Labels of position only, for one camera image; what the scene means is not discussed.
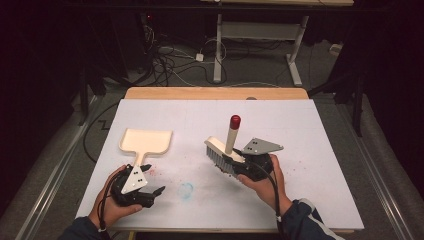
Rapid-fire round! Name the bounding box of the black metal stand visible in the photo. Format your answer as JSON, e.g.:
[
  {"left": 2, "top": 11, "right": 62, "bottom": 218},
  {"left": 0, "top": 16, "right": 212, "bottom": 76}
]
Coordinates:
[
  {"left": 77, "top": 64, "right": 90, "bottom": 127},
  {"left": 307, "top": 71, "right": 366, "bottom": 138}
]

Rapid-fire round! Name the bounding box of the person's right hand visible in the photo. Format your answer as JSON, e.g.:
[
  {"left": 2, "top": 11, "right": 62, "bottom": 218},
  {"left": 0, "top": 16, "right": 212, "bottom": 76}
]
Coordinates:
[{"left": 236, "top": 153, "right": 293, "bottom": 216}]

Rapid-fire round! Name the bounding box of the cream brush with red tip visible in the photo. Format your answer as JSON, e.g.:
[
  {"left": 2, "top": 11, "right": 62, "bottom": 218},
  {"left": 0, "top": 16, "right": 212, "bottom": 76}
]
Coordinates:
[{"left": 203, "top": 114, "right": 247, "bottom": 178}]

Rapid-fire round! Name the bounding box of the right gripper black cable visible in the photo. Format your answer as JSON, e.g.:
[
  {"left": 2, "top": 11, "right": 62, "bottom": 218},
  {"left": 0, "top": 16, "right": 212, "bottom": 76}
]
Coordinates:
[{"left": 257, "top": 161, "right": 285, "bottom": 240}]

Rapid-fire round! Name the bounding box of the wooden table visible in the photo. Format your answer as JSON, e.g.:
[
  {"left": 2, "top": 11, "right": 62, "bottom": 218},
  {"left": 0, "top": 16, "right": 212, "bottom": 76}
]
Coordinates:
[{"left": 124, "top": 86, "right": 310, "bottom": 101}]

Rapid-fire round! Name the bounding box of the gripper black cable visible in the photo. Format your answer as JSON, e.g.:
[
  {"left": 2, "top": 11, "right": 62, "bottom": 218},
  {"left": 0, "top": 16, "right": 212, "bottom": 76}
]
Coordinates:
[
  {"left": 97, "top": 171, "right": 116, "bottom": 240},
  {"left": 257, "top": 161, "right": 285, "bottom": 240}
]

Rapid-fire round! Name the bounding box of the metal floor rail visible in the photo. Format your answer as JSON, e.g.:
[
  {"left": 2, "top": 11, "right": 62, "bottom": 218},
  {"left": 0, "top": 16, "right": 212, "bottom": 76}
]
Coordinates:
[
  {"left": 338, "top": 106, "right": 416, "bottom": 240},
  {"left": 14, "top": 95, "right": 103, "bottom": 240}
]

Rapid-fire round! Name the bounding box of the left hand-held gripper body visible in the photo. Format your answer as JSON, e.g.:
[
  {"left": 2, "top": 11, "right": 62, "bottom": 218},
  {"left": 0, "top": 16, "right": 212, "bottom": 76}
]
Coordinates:
[{"left": 109, "top": 163, "right": 158, "bottom": 209}]

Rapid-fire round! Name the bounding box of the black floor cable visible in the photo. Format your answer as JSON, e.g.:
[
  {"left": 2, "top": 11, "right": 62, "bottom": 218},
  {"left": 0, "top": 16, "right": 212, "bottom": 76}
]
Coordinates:
[{"left": 82, "top": 100, "right": 120, "bottom": 165}]

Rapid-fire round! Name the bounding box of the person's left hand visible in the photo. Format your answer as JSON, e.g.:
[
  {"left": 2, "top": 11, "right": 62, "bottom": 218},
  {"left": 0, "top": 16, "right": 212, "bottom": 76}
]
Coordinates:
[{"left": 87, "top": 165, "right": 144, "bottom": 230}]

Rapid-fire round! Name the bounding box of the white metal desk frame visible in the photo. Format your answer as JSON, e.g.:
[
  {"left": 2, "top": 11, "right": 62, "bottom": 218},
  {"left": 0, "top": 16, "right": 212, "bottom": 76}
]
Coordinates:
[{"left": 199, "top": 0, "right": 355, "bottom": 88}]

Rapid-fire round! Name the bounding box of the tangle of floor cables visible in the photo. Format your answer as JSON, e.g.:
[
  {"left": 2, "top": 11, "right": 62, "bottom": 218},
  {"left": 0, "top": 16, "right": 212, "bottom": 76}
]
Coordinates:
[{"left": 142, "top": 23, "right": 231, "bottom": 88}]

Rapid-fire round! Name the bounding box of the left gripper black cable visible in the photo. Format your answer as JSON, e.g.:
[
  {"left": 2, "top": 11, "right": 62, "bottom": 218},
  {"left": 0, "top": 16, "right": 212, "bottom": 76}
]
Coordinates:
[{"left": 97, "top": 171, "right": 116, "bottom": 240}]

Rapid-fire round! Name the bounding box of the cream plastic dustpan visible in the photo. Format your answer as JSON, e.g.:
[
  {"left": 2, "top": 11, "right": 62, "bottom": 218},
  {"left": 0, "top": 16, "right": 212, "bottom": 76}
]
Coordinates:
[{"left": 118, "top": 128, "right": 174, "bottom": 167}]

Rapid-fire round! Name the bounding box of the white board mat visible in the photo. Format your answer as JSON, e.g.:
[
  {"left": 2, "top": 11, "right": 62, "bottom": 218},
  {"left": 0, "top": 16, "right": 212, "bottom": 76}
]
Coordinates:
[{"left": 75, "top": 98, "right": 365, "bottom": 232}]

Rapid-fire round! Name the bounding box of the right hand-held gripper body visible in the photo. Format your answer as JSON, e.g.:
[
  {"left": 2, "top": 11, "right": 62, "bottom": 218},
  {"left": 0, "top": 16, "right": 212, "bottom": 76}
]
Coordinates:
[{"left": 232, "top": 137, "right": 285, "bottom": 183}]

